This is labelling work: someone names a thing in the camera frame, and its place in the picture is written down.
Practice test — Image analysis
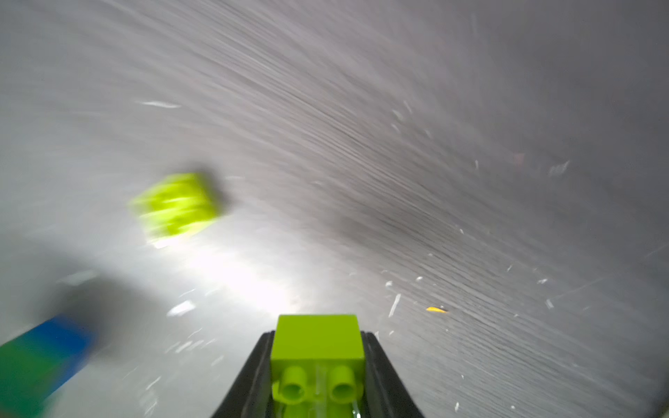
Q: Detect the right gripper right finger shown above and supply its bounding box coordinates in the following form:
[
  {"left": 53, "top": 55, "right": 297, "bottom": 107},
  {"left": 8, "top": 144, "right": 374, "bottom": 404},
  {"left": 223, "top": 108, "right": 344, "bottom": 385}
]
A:
[{"left": 361, "top": 331, "right": 424, "bottom": 418}]

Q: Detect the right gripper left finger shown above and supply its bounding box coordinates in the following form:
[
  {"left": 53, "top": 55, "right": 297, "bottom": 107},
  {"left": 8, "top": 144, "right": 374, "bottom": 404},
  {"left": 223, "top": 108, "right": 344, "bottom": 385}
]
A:
[{"left": 212, "top": 331, "right": 275, "bottom": 418}]

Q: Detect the lime lego brick small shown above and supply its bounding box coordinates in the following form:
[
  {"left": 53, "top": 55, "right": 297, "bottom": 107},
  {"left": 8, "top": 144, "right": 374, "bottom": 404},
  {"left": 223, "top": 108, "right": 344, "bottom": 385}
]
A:
[
  {"left": 129, "top": 172, "right": 221, "bottom": 248},
  {"left": 270, "top": 315, "right": 366, "bottom": 418}
]

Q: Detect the blue lego brick small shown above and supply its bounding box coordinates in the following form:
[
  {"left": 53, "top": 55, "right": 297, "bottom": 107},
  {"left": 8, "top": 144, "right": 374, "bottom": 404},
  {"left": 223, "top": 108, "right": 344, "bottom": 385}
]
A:
[{"left": 31, "top": 316, "right": 95, "bottom": 395}]

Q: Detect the green lego brick small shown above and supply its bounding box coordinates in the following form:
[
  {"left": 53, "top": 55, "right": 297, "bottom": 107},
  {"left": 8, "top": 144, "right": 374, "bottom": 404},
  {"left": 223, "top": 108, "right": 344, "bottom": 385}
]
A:
[{"left": 1, "top": 337, "right": 59, "bottom": 417}]

